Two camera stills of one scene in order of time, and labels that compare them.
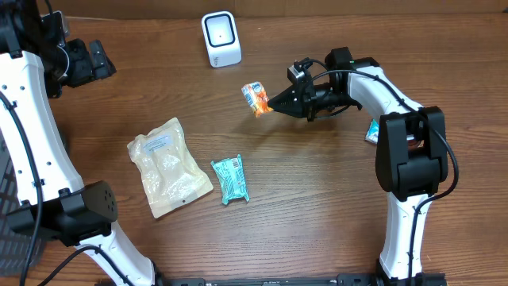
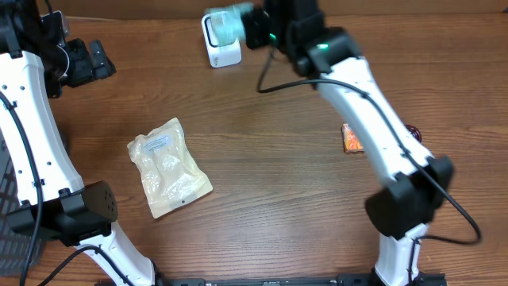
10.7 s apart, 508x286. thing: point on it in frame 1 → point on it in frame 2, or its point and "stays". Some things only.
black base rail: x=344 y=280 stays
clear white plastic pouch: x=169 y=177 stays
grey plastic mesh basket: x=15 y=243 stays
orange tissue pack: x=255 y=95 → x=351 y=142
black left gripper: x=87 y=67 stays
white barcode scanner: x=221 y=38 stays
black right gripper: x=305 y=102 → x=252 y=25
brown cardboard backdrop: x=130 y=9 stays
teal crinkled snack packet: x=230 y=174 → x=228 y=21
